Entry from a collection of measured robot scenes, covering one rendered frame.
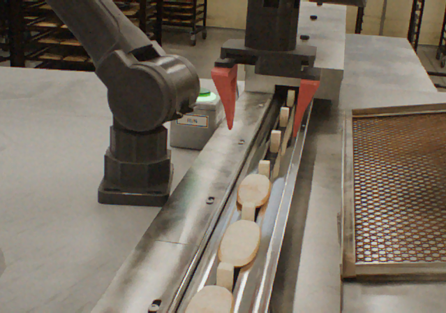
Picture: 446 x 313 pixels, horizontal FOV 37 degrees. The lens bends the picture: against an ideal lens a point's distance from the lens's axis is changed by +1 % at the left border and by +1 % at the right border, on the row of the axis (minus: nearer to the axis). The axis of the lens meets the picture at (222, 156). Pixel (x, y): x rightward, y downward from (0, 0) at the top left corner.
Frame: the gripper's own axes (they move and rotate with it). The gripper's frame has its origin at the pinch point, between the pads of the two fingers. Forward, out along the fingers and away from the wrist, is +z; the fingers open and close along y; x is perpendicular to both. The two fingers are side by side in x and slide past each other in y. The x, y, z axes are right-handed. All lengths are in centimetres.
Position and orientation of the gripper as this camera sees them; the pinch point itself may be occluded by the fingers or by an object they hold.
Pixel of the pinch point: (262, 125)
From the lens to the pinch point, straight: 76.1
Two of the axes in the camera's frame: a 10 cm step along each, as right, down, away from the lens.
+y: 9.8, 1.2, -1.5
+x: 1.8, -3.1, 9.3
